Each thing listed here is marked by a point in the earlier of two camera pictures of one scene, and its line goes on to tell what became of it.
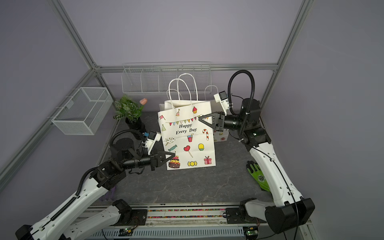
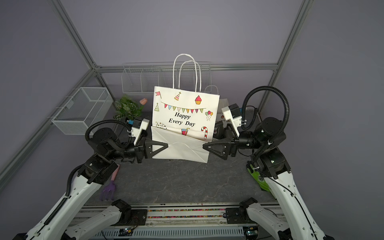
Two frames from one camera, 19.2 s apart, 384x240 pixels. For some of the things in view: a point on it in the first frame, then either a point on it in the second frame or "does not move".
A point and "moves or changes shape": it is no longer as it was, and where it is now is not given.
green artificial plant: [126, 107] does not move
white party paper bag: [184, 136] moves or changes shape
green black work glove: [254, 168] does not move
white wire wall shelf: [166, 77] does not move
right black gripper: [216, 124] → [229, 148]
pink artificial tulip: [143, 101] does not move
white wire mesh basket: [83, 113] does not move
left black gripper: [156, 159] → [150, 151]
